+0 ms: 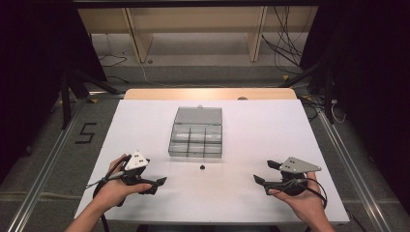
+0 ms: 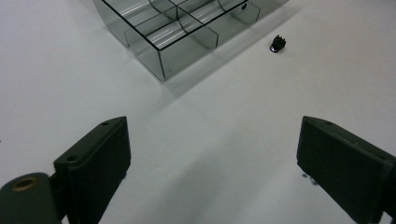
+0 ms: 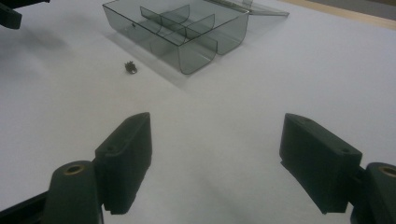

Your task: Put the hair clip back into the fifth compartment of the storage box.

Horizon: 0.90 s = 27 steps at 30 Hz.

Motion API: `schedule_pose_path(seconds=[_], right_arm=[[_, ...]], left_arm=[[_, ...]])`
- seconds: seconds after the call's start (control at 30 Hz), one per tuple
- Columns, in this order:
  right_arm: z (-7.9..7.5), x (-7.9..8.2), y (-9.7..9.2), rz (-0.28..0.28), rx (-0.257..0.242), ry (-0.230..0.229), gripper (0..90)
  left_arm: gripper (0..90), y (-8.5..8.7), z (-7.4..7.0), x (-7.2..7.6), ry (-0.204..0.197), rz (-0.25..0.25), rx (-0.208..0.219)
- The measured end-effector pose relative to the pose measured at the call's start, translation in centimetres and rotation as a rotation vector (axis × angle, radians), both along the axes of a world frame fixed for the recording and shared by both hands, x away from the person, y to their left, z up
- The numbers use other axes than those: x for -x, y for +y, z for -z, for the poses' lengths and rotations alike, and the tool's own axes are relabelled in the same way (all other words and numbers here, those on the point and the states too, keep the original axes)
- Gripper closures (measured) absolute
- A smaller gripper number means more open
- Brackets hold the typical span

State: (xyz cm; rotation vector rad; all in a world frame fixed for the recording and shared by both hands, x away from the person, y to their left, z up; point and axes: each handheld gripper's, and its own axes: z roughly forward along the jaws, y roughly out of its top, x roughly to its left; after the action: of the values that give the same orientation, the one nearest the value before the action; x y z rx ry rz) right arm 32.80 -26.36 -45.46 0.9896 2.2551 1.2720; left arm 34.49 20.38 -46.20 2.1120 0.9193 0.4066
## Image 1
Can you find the white table cover board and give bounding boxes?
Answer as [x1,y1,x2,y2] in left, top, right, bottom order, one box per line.
[73,99,351,225]

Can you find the thin black floor cable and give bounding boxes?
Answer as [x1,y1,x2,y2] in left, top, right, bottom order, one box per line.
[98,53,131,85]

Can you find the light wooden table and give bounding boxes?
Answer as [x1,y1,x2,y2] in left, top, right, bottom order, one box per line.
[123,87,298,101]

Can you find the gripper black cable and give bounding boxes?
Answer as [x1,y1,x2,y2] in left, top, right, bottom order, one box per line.
[85,154,132,232]
[282,177,329,211]

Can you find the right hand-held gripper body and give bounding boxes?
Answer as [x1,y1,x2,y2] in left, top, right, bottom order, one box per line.
[278,156,323,197]

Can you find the aluminium floor rail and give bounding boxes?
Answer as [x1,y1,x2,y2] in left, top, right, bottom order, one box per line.
[6,91,125,232]
[301,95,393,232]

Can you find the person's left hand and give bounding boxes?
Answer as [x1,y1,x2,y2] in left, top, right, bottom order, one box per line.
[93,154,153,213]

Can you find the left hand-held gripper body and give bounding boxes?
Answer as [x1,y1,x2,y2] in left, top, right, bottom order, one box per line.
[120,150,153,187]

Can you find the black curtain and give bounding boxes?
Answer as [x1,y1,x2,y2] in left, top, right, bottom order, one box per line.
[0,0,108,185]
[299,0,410,207]

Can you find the black metal stand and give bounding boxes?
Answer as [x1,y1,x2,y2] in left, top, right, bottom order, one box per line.
[58,66,121,131]
[278,59,337,126]

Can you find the bundle of black cables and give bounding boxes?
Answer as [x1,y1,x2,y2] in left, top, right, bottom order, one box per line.
[260,6,312,75]

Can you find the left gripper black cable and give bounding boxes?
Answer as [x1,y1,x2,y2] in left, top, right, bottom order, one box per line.
[85,154,132,232]

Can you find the beige wooden desk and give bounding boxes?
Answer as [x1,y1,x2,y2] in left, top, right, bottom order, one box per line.
[76,5,319,65]

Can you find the clear plastic compartment box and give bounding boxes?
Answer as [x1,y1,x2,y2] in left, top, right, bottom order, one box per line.
[167,104,223,160]

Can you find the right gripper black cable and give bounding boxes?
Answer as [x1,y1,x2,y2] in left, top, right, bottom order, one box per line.
[282,177,329,211]

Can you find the white plug with cable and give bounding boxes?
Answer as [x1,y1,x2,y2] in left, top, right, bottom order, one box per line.
[330,99,347,125]

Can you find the person's right hand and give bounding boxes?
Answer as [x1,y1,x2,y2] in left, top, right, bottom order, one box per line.
[268,171,326,224]

